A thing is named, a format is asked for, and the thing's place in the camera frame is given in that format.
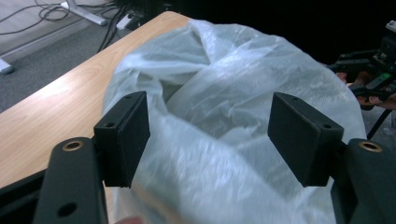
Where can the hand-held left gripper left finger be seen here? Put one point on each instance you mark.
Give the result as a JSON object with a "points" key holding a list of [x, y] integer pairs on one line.
{"points": [[124, 143]]}

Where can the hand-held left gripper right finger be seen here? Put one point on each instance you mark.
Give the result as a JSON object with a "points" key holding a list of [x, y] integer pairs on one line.
{"points": [[302, 137]]}

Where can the white metal frame desk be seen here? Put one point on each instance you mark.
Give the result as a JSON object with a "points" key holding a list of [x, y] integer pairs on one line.
{"points": [[85, 14]]}

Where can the white plastic bin bag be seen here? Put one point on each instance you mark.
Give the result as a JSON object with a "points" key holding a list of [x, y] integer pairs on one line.
{"points": [[236, 93]]}

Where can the white power strip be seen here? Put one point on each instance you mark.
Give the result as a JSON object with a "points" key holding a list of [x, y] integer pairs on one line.
{"points": [[124, 21]]}

